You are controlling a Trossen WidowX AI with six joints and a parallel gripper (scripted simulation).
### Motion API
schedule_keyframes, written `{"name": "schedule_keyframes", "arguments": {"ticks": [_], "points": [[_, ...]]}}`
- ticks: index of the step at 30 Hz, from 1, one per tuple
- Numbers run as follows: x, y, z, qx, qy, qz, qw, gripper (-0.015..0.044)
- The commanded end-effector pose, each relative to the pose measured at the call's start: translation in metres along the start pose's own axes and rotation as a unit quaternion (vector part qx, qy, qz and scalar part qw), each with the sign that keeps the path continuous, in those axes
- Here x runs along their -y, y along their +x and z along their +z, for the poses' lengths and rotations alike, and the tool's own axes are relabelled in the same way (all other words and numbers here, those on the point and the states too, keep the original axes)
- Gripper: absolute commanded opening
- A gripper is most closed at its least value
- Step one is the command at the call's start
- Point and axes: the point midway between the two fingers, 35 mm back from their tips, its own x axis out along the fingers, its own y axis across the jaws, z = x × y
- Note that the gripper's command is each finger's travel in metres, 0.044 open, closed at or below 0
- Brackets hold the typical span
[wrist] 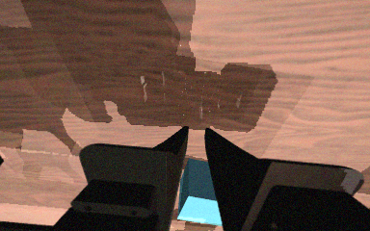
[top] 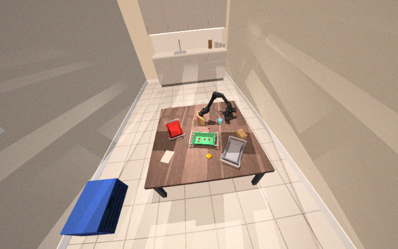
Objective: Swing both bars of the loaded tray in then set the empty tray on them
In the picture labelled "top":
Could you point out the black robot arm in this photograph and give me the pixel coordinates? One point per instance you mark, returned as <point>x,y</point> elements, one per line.
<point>214,96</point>

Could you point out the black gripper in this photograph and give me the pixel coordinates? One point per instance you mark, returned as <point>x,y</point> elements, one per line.
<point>227,118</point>

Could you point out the tan rectangular block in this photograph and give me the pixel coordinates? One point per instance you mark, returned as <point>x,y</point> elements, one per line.
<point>241,134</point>

